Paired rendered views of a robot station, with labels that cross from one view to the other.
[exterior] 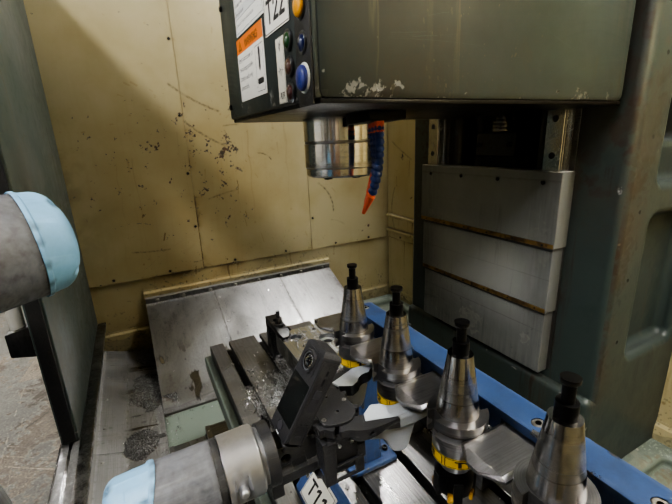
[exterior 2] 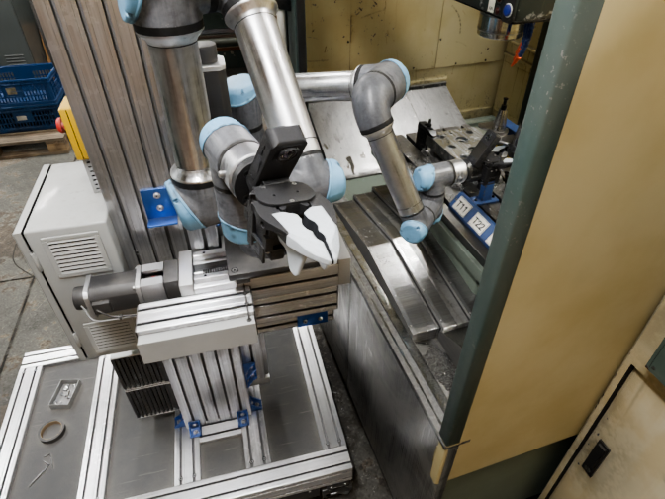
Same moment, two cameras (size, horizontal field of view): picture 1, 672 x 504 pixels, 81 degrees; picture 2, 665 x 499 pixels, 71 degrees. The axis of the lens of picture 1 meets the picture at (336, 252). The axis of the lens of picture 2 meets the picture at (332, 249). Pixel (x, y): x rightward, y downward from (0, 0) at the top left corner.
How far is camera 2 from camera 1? 1.08 m
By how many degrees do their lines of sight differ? 24
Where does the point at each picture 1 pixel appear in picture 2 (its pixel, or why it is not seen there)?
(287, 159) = not seen: outside the picture
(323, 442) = (487, 167)
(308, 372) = (488, 141)
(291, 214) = (424, 35)
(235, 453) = (458, 165)
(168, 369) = (331, 152)
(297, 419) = (480, 157)
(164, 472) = (436, 166)
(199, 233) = (349, 48)
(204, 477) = (449, 170)
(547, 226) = not seen: hidden behind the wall
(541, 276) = not seen: hidden behind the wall
